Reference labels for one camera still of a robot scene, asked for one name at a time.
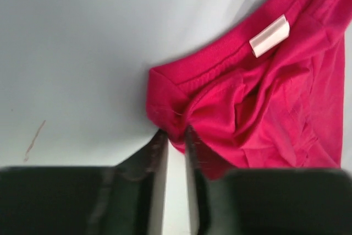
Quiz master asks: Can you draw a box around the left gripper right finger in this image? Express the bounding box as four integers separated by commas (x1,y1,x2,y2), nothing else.
185,128,351,234

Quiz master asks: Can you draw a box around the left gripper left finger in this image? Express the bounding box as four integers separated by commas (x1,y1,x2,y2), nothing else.
1,132,168,234

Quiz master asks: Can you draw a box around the red t shirt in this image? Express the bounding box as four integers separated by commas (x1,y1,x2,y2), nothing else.
146,0,351,179

